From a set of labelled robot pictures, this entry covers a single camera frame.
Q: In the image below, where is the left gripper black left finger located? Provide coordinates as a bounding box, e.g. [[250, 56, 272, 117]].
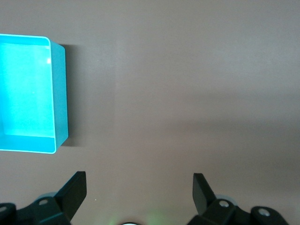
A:
[[0, 171, 87, 225]]

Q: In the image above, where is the turquoise plastic bin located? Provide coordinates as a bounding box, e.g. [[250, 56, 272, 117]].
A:
[[0, 34, 68, 154]]

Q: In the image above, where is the brown table mat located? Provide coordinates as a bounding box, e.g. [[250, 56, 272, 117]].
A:
[[0, 0, 300, 225]]

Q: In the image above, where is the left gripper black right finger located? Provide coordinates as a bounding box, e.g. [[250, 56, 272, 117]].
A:
[[187, 173, 288, 225]]

